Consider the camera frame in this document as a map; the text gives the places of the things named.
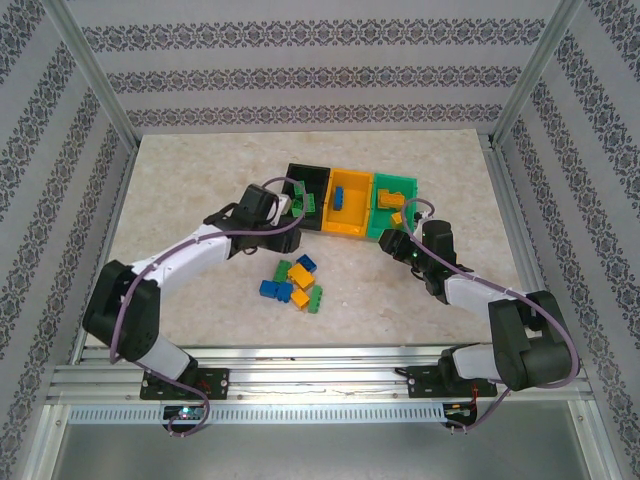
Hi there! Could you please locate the yellow plastic storage bin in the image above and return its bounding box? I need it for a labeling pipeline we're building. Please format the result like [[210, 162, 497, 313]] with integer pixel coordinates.
[[319, 168, 376, 237]]

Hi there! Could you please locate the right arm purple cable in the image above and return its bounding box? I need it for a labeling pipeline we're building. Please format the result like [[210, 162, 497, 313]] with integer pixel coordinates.
[[401, 197, 582, 435]]

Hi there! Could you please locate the black plastic storage bin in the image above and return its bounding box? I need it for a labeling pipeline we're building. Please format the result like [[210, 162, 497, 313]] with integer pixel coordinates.
[[282, 162, 332, 232]]

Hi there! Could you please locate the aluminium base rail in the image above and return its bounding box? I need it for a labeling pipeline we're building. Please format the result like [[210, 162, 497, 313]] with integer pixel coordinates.
[[47, 346, 594, 404]]

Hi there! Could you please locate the aluminium side rail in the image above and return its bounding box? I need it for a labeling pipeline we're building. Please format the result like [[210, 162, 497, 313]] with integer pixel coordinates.
[[67, 144, 144, 364], [484, 142, 594, 396]]

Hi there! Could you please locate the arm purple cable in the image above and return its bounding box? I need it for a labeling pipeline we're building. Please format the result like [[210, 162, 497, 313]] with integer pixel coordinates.
[[401, 197, 582, 435], [108, 177, 304, 439]]

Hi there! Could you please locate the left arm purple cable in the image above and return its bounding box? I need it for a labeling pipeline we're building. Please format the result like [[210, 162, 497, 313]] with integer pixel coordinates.
[[108, 177, 304, 439]]

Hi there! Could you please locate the slotted metal cable duct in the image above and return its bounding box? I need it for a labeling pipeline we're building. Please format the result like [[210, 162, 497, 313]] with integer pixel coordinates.
[[67, 403, 446, 425]]

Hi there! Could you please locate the aluminium frame post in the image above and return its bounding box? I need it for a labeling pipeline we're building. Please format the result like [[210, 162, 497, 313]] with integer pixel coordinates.
[[487, 0, 586, 149], [42, 0, 141, 151]]

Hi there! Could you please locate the grey metal panel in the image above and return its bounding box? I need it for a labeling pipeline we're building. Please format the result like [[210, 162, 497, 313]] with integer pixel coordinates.
[[47, 422, 601, 480]]

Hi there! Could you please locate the green plastic storage bin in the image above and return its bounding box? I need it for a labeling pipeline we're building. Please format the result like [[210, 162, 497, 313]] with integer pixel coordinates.
[[366, 172, 420, 242]]

